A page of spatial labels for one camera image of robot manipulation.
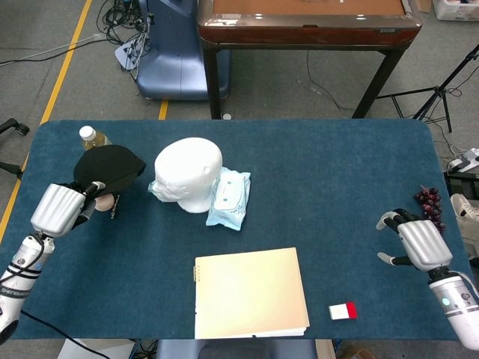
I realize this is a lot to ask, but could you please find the blue felt table mat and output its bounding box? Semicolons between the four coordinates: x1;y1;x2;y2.
0;119;479;341

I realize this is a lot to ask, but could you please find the white multi socket board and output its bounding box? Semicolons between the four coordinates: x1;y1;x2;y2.
114;37;150;71

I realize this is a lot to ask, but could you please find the brown mahjong table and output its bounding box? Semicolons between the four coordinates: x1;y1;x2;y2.
197;0;424;120

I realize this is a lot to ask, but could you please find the white sneaker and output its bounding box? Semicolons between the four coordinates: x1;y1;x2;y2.
451;193;479;221

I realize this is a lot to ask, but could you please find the pink ball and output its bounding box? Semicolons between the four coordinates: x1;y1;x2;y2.
95;193;115;212

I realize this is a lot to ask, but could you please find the white storage crate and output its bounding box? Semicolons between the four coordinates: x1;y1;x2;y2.
432;0;479;22

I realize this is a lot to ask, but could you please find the black baseball cap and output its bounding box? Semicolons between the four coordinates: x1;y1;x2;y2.
73;144;147;197

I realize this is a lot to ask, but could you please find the purple grape bunch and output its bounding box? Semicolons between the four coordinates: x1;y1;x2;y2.
413;185;448;233

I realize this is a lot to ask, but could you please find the white foam mannequin head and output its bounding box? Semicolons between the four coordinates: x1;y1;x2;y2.
154;137;225;215

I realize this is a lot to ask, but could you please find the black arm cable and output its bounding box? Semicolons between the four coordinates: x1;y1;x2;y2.
20;310;113;359

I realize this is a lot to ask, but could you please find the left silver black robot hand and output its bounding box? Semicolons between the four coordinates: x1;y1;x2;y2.
29;180;108;239

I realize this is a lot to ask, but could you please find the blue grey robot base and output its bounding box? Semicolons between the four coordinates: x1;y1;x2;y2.
135;0;231;101

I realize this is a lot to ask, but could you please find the black tripod stand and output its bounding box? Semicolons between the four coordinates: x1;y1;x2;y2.
376;43;479;134

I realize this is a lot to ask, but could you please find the beige trouser leg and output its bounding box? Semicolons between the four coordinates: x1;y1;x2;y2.
459;218;479;260

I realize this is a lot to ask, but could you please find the beige ring binder notebook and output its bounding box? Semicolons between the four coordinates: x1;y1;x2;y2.
192;247;311;340

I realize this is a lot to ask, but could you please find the white power strip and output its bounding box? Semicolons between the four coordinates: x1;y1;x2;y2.
448;147;479;173

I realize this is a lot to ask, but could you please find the light blue wet wipes pack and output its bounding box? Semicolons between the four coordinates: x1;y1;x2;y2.
205;167;251;231

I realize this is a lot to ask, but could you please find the small red white box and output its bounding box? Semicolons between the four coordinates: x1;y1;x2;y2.
328;301;359;321

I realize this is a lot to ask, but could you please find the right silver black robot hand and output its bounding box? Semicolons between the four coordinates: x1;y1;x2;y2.
376;208;454;272

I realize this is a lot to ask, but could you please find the black cable bundle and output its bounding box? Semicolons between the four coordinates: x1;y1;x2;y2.
97;0;154;46

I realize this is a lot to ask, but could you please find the black office chair base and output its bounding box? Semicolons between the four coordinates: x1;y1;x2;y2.
0;117;30;181

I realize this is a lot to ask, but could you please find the plastic bottle with yellow drink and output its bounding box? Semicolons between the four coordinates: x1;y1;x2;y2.
79;126;113;151

